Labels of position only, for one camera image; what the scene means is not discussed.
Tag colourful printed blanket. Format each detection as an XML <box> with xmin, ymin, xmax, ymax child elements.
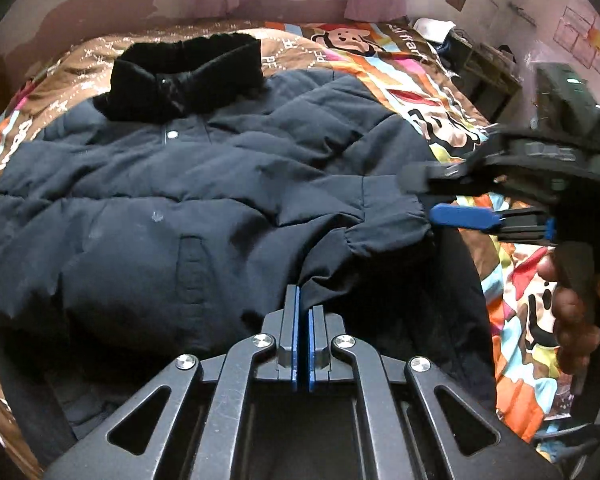
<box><xmin>0</xmin><ymin>19</ymin><xmax>561</xmax><ymax>463</ymax></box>

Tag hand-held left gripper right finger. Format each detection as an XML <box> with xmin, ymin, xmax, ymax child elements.
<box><xmin>307</xmin><ymin>305</ymin><xmax>563</xmax><ymax>480</ymax></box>

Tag wall drawing papers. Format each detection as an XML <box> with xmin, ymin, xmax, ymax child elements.
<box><xmin>551</xmin><ymin>4</ymin><xmax>600</xmax><ymax>88</ymax></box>

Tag dark side table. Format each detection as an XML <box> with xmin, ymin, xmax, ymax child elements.
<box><xmin>444</xmin><ymin>29</ymin><xmax>524</xmax><ymax>125</ymax></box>

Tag person's right hand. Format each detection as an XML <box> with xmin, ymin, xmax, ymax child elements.
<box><xmin>536</xmin><ymin>252</ymin><xmax>600</xmax><ymax>376</ymax></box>

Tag navy puffer jacket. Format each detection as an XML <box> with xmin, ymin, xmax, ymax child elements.
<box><xmin>0</xmin><ymin>32</ymin><xmax>498</xmax><ymax>441</ymax></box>

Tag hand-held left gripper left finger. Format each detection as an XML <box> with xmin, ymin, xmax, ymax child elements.
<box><xmin>42</xmin><ymin>284</ymin><xmax>301</xmax><ymax>480</ymax></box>

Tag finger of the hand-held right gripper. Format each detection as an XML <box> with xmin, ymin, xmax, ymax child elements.
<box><xmin>399</xmin><ymin>152</ymin><xmax>512</xmax><ymax>196</ymax></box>
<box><xmin>428</xmin><ymin>203</ymin><xmax>557</xmax><ymax>243</ymax></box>

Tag white cloth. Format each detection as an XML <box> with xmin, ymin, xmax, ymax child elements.
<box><xmin>412</xmin><ymin>17</ymin><xmax>457</xmax><ymax>45</ymax></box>

